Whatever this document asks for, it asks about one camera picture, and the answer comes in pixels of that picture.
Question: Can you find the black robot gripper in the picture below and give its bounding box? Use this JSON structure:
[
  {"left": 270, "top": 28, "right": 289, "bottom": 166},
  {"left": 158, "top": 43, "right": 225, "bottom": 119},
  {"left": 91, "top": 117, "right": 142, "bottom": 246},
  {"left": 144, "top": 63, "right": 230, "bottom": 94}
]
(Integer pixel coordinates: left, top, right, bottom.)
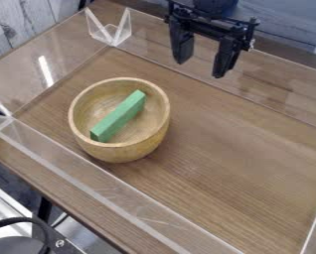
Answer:
[{"left": 165, "top": 0, "right": 258, "bottom": 78}]

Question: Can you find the green rectangular block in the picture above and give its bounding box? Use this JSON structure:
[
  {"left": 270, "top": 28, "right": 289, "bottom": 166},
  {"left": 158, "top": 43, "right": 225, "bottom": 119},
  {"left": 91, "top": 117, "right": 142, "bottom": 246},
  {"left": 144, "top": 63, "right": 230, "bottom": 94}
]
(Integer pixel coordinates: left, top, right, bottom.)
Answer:
[{"left": 88, "top": 90, "right": 146, "bottom": 143}]

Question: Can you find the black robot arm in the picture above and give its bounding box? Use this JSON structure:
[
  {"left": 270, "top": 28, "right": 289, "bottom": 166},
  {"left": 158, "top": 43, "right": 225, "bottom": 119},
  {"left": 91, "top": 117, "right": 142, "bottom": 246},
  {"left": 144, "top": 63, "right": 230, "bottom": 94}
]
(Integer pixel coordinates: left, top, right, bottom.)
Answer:
[{"left": 165, "top": 0, "right": 260, "bottom": 78}]

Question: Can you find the brown wooden bowl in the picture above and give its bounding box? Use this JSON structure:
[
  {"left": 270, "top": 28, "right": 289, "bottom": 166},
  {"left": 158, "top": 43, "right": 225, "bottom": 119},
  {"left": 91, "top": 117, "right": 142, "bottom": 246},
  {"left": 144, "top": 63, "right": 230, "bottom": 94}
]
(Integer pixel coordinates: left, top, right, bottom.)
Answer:
[{"left": 68, "top": 77, "right": 171, "bottom": 163}]

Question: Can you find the clear acrylic corner bracket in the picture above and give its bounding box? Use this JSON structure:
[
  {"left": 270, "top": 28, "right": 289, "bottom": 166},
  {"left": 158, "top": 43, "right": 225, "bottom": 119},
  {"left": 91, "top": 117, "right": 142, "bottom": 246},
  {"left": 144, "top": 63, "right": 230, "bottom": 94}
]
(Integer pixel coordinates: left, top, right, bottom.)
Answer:
[{"left": 84, "top": 8, "right": 131, "bottom": 47}]

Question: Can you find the clear acrylic tray wall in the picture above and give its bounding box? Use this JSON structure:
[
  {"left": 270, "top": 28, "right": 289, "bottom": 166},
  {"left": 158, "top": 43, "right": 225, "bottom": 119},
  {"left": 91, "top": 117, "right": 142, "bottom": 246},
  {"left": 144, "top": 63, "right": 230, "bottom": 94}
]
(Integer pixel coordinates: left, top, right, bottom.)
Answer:
[{"left": 0, "top": 102, "right": 242, "bottom": 254}]

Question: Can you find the black metal table bracket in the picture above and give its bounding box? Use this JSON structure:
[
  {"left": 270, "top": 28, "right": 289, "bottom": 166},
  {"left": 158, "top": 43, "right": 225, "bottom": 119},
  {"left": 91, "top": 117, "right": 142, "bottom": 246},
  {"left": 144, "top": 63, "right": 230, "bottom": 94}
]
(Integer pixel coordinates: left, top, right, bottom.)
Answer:
[{"left": 32, "top": 197, "right": 86, "bottom": 254}]

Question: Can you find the black cable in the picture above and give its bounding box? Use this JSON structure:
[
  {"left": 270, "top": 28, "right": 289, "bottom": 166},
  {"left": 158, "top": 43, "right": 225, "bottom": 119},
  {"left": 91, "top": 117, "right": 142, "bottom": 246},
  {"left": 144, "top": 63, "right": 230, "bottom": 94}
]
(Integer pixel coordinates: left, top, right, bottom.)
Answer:
[{"left": 0, "top": 216, "right": 52, "bottom": 254}]

